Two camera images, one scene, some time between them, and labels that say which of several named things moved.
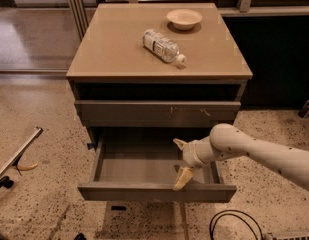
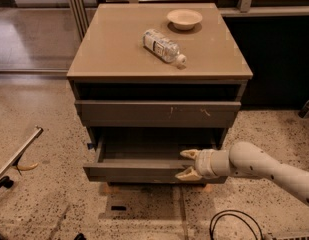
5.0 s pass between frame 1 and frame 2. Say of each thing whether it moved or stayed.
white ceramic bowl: stayed
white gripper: moved
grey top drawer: stayed
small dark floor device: stayed
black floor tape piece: stayed
